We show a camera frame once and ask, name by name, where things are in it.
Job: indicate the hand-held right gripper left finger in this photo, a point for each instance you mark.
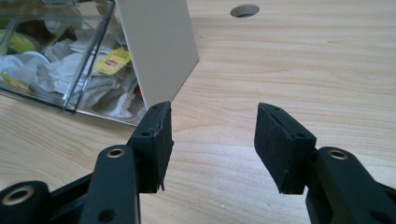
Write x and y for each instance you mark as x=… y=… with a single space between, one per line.
x=149 y=146

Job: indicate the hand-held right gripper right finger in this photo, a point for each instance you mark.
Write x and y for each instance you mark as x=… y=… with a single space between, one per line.
x=286 y=149

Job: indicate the clear drawer with tea bags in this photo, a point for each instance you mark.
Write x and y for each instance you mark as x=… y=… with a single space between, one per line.
x=102 y=90

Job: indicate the pile of white tea bags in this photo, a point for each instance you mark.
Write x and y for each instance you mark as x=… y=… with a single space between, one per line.
x=93 y=93

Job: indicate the yellow-tag tea bag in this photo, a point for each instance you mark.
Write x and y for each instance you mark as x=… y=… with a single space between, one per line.
x=112 y=61

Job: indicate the clear box with white lid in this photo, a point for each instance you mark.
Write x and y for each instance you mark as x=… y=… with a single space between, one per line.
x=37 y=56

